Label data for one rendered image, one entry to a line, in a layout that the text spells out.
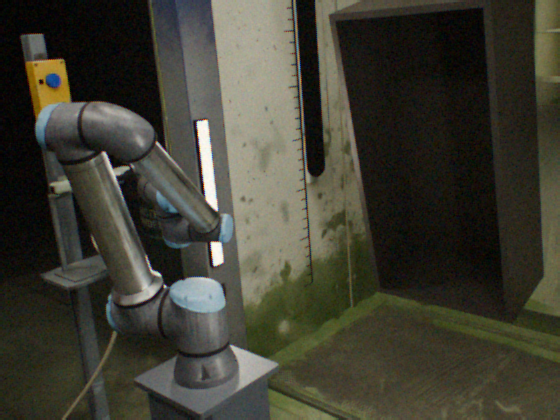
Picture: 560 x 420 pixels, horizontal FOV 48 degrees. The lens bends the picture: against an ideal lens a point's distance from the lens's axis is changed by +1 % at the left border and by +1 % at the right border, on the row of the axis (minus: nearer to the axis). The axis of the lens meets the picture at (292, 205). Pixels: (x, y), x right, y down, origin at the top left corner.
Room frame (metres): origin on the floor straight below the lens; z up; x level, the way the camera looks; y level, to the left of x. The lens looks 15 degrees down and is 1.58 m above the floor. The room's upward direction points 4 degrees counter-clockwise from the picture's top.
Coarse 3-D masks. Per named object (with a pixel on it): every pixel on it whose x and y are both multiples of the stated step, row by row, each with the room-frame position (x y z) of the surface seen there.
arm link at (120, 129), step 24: (96, 120) 1.47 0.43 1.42; (120, 120) 1.48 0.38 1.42; (144, 120) 1.54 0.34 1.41; (96, 144) 1.47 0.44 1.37; (120, 144) 1.47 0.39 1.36; (144, 144) 1.50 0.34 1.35; (144, 168) 1.56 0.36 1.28; (168, 168) 1.61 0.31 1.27; (168, 192) 1.65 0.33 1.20; (192, 192) 1.71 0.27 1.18; (192, 216) 1.75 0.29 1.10; (216, 216) 1.83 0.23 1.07; (192, 240) 1.89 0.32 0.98; (216, 240) 1.85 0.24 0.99
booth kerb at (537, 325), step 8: (424, 304) 3.28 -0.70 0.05; (520, 312) 2.91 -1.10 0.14; (528, 312) 2.89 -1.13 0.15; (536, 312) 2.86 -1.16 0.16; (544, 312) 2.84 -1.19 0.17; (496, 320) 3.00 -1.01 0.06; (520, 320) 2.91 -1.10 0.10; (528, 320) 2.88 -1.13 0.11; (536, 320) 2.86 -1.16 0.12; (544, 320) 2.83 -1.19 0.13; (552, 320) 2.81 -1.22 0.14; (528, 328) 2.88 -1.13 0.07; (536, 328) 2.86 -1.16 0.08; (544, 328) 2.83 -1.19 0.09; (552, 328) 2.81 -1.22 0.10
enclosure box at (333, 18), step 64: (384, 0) 2.42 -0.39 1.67; (448, 0) 2.12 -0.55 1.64; (512, 0) 2.13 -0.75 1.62; (384, 64) 2.67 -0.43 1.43; (448, 64) 2.51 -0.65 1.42; (512, 64) 2.14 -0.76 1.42; (384, 128) 2.66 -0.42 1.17; (448, 128) 2.57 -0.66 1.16; (512, 128) 2.15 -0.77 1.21; (384, 192) 2.64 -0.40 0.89; (448, 192) 2.64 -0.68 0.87; (512, 192) 2.16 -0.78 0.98; (384, 256) 2.63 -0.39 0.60; (448, 256) 2.71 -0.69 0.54; (512, 256) 2.17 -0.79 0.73; (512, 320) 2.18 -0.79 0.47
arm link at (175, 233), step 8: (160, 216) 1.89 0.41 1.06; (168, 216) 1.88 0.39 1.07; (176, 216) 1.89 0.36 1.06; (160, 224) 1.91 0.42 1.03; (168, 224) 1.89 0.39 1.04; (176, 224) 1.89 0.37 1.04; (184, 224) 1.89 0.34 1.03; (168, 232) 1.90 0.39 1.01; (176, 232) 1.89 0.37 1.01; (184, 232) 1.88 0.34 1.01; (168, 240) 1.91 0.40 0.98; (176, 240) 1.90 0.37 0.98; (184, 240) 1.90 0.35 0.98
